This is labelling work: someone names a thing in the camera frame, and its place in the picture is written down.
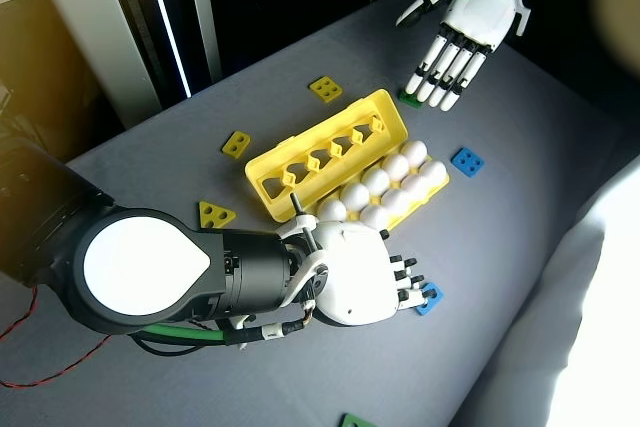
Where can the white backdrop sheet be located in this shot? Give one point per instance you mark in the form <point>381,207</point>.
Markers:
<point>600,297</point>

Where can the blue four-hole block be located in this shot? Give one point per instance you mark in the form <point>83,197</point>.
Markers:
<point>467,162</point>

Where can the white plastic egg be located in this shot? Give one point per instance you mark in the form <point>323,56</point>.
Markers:
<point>356,196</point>
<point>396,201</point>
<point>396,166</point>
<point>375,214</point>
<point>415,186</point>
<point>434,172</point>
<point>415,153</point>
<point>376,181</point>
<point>332,209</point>

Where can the green square block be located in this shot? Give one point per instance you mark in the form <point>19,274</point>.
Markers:
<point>356,422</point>

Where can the yellow two-hole block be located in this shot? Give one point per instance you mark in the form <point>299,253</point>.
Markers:
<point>230,148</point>

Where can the yellow triangle three-hole block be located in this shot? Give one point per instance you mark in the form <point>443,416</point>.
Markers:
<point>216,217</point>

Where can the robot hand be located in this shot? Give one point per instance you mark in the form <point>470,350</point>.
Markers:
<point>355,277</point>
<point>480,12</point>

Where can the yellow four-hole block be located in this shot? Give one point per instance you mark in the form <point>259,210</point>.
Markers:
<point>326,89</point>

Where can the green two-hole block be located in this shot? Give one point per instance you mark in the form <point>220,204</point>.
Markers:
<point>409,101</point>

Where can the blue two-hole block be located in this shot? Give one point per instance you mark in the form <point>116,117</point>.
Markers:
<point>434,303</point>

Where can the white cabinet with light strip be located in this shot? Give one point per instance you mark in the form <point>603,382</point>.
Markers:
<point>90,22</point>

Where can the yellow egg carton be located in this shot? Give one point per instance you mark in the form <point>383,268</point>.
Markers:
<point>392,117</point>

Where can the grey table cloth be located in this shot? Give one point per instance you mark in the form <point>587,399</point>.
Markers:
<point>500,227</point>

